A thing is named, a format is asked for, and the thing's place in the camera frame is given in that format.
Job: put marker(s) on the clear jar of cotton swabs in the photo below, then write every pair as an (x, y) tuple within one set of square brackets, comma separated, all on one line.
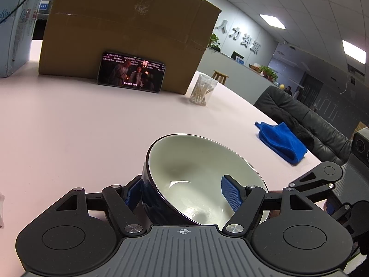
[(201, 91)]

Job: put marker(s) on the brown cardboard box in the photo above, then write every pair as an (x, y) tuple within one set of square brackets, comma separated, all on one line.
[(115, 20)]

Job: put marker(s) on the ceiling light panel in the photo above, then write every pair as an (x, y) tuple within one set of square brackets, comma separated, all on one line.
[(272, 21), (354, 52)]

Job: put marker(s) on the light blue carton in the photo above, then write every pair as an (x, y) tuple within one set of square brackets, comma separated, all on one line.
[(11, 34)]

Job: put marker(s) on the white reception counter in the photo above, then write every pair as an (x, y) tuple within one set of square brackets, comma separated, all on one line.
[(210, 63)]

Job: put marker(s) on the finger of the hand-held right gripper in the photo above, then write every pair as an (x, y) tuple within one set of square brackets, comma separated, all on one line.
[(311, 185), (330, 207)]

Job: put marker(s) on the green potted plant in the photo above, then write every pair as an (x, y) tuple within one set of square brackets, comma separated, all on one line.
[(214, 41), (269, 72)]

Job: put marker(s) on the computer monitor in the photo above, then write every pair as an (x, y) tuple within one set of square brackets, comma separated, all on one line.
[(237, 57)]

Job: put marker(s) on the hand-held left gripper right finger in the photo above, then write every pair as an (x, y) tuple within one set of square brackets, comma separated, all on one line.
[(232, 193)]

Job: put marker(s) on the wooden stool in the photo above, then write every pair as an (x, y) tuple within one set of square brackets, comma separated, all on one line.
[(220, 75)]

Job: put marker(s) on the blue cloth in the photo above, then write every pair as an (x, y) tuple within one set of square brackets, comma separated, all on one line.
[(282, 142)]

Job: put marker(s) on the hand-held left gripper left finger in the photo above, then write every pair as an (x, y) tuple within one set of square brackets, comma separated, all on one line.
[(134, 193)]

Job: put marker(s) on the white bowl with dark outside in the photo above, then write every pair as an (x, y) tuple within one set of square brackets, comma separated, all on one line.
[(187, 161)]

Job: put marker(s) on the black leather sofa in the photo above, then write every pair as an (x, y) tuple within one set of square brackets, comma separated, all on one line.
[(317, 124)]

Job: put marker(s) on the black smartphone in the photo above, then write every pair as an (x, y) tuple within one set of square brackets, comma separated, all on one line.
[(129, 72)]

